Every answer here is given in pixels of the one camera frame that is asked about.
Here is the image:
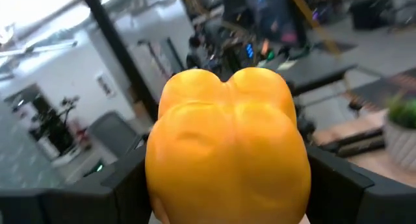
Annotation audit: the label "yellow bell pepper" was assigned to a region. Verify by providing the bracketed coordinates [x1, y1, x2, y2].
[144, 67, 312, 224]

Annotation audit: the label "black floor mat striped edges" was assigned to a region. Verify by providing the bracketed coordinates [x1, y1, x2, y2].
[349, 67, 416, 112]

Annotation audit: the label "black metal table frame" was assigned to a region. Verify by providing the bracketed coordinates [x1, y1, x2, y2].
[320, 128, 386, 158]

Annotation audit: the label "black structural pillar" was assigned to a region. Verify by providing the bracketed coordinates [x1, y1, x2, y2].
[79, 0, 161, 123]

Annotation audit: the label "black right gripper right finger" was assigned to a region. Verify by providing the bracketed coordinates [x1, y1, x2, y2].
[305, 145, 416, 224]

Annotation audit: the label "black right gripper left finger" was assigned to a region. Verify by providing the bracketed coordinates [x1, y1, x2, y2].
[42, 144, 153, 224]

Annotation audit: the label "grey chair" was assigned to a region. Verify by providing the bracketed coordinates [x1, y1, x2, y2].
[88, 110, 141, 157]

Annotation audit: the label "white triangle-patterned plant pot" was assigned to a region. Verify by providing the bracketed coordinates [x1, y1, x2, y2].
[383, 119, 416, 173]

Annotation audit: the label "person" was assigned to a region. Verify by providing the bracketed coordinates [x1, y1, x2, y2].
[242, 0, 308, 48]

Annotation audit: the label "green artificial plant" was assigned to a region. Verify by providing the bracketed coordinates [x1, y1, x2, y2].
[386, 94, 416, 130]

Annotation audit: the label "dark grey desk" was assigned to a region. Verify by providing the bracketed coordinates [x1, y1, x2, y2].
[265, 50, 358, 97]

